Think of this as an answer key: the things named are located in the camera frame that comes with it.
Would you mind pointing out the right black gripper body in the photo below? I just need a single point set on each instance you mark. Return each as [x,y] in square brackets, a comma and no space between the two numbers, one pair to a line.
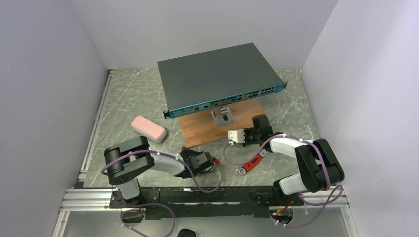
[247,137]

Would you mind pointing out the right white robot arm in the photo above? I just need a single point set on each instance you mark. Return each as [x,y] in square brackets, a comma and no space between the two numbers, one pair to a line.
[318,167]

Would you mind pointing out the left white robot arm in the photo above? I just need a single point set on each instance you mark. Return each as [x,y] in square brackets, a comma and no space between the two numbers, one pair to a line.
[127,160]

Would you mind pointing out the wooden base board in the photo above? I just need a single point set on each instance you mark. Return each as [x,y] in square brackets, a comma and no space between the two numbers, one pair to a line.
[200,128]

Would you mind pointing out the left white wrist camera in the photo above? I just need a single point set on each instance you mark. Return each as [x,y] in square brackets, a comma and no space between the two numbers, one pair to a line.
[205,163]

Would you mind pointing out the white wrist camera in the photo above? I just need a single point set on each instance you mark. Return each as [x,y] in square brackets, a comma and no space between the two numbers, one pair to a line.
[236,136]
[205,163]

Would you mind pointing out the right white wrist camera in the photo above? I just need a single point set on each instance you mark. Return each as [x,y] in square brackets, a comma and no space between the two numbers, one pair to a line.
[236,136]

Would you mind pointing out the red handled adjustable wrench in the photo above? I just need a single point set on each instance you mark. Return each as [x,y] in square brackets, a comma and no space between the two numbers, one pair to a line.
[248,166]

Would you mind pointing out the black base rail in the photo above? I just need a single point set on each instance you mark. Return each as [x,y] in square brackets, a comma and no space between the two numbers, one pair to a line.
[167,202]

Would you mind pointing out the metal stand bracket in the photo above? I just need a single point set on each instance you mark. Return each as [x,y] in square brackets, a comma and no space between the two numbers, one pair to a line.
[222,116]

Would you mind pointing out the grey network switch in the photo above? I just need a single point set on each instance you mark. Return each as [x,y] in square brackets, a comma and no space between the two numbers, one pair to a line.
[216,78]

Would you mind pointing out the aluminium frame rail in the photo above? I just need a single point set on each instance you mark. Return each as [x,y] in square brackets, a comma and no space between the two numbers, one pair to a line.
[64,215]

